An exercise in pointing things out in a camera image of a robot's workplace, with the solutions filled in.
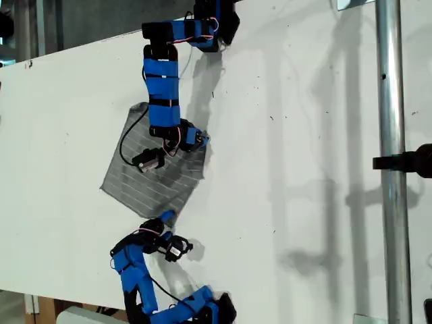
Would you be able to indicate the grey striped towel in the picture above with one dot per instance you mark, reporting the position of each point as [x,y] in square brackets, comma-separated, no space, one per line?
[158,189]

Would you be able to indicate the white box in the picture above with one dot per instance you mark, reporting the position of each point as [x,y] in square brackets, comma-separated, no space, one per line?
[84,317]

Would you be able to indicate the black clamp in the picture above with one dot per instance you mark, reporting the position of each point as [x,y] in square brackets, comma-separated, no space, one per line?
[405,161]

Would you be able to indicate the black round object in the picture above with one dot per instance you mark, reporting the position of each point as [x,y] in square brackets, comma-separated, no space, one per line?
[5,24]

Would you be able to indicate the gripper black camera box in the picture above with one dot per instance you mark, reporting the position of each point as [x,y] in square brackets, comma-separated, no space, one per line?
[148,161]
[177,249]

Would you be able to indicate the steel post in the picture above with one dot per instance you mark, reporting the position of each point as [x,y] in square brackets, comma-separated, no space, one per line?
[393,168]

